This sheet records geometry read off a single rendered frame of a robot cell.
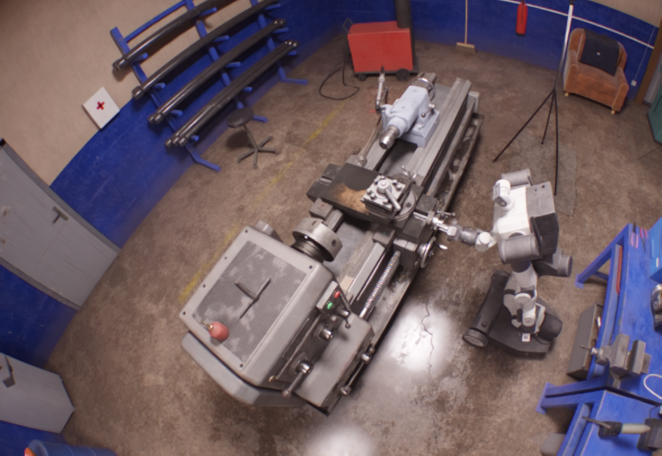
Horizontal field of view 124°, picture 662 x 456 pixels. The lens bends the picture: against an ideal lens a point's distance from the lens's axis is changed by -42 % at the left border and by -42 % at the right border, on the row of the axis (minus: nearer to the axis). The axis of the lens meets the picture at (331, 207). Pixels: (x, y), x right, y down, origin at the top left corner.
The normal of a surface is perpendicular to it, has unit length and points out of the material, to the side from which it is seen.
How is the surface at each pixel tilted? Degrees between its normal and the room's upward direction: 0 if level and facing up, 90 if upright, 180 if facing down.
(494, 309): 0
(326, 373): 32
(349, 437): 0
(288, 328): 45
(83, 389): 0
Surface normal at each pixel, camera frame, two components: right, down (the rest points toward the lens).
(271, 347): 0.42, -0.18
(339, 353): 0.25, -0.32
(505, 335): -0.22, -0.58
